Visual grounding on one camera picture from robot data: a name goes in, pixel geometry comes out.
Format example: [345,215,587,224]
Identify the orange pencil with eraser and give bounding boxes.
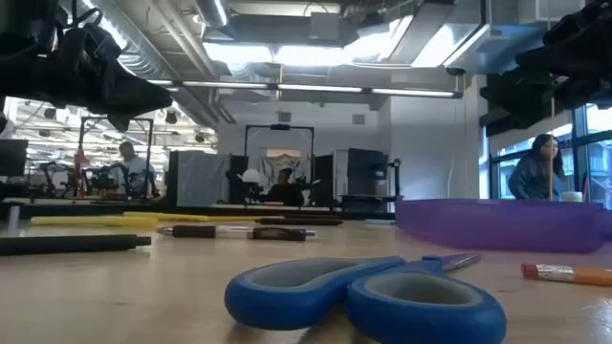
[520,262,612,289]

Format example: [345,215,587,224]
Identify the grey covered cabinet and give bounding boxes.
[165,149,231,208]

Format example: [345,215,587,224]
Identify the dark computer monitor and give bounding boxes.
[0,139,30,178]

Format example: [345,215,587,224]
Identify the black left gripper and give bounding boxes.
[0,23,173,133]

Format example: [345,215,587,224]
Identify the grey cylindrical post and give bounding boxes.
[6,204,22,231]

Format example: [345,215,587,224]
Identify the black and white cabinet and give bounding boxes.
[314,148,350,207]

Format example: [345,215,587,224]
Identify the long ceiling light bar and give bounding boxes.
[146,78,464,99]

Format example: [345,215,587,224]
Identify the thick yellow highlighter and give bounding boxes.
[30,214,160,229]

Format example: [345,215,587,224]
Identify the black aluminium table frame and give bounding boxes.
[0,200,398,222]

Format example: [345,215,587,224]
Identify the dark box enclosure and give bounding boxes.
[347,147,390,196]

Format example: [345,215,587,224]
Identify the thin wooden pencil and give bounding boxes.
[208,215,262,223]

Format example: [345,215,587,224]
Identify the blue handled scissors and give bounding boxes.
[224,251,509,344]

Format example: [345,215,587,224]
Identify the person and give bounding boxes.
[507,133,565,201]
[264,166,306,207]
[116,140,160,200]

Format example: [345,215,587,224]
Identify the dark framed window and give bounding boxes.
[487,102,612,207]

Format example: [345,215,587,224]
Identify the black rig frame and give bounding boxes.
[77,116,155,200]
[243,123,317,207]

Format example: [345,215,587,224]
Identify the red stand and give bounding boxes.
[73,146,92,198]

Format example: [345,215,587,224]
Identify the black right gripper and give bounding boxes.
[480,28,612,138]

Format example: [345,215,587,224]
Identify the purple plastic supply box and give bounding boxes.
[395,199,607,254]

